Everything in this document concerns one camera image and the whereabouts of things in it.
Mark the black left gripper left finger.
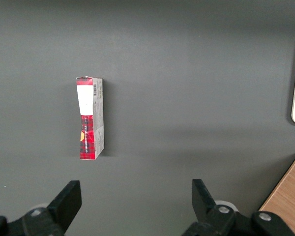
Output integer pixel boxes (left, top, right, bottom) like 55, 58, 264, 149
0, 180, 83, 236

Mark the red plaid cardboard box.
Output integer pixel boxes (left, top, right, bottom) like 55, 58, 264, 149
75, 76, 105, 161

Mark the wooden drawer cabinet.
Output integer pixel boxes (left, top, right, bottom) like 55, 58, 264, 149
259, 152, 295, 236

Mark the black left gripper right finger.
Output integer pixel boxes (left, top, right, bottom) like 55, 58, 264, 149
181, 178, 295, 236

